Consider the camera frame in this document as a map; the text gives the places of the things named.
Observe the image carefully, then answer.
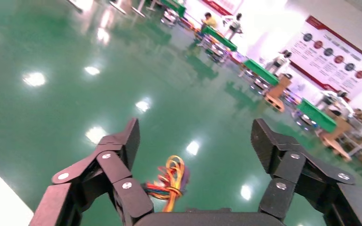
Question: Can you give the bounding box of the power supply with coloured wires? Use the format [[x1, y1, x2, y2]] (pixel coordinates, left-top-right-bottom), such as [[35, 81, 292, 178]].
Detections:
[[142, 155, 190, 213]]

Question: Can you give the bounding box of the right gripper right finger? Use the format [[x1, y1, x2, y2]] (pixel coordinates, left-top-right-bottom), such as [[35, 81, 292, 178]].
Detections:
[[250, 118, 362, 226]]

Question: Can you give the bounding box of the white side table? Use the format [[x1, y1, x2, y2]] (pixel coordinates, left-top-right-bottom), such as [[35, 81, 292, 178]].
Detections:
[[0, 157, 34, 226]]

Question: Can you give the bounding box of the green work table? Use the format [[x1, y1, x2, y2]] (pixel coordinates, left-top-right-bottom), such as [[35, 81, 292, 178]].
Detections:
[[160, 0, 187, 18], [243, 59, 280, 87], [200, 26, 239, 53], [296, 98, 338, 134]]

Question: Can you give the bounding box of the wall poster with circles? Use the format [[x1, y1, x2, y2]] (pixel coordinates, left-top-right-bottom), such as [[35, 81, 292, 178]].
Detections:
[[288, 16, 362, 98]]

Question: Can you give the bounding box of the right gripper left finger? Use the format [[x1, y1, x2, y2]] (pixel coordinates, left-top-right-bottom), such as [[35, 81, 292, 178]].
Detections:
[[29, 118, 155, 226]]

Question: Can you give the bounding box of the seated person yellow shirt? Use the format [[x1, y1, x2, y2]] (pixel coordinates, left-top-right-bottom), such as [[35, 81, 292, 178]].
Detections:
[[200, 12, 218, 31]]

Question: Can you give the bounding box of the person in white shirt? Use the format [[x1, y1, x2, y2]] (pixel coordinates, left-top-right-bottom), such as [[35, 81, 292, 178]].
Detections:
[[227, 12, 244, 35]]

